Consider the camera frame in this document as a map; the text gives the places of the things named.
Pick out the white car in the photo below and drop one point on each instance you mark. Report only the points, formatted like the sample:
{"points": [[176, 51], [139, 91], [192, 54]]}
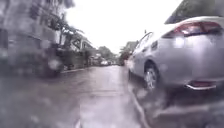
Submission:
{"points": [[104, 62]]}

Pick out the row of trees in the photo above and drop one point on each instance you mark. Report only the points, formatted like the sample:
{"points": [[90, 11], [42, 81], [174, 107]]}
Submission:
{"points": [[106, 52]]}

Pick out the wet grey asphalt road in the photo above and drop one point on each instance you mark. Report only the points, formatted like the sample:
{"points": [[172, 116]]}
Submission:
{"points": [[96, 96]]}

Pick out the dark fence with bushes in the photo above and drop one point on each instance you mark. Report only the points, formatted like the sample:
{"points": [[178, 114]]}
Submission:
{"points": [[71, 58]]}

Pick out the silver car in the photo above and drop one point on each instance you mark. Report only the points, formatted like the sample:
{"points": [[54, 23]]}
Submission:
{"points": [[186, 56]]}

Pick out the grey building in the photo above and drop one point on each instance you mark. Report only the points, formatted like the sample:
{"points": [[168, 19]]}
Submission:
{"points": [[23, 30]]}

